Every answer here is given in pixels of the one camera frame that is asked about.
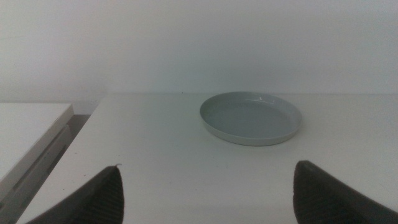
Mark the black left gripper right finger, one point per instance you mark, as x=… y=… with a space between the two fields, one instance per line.
x=323 y=199

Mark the white side table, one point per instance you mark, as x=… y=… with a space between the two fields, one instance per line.
x=25 y=130

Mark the grey shallow bowl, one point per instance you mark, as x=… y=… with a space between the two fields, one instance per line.
x=248 y=119

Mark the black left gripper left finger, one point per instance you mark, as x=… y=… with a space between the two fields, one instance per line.
x=102 y=199

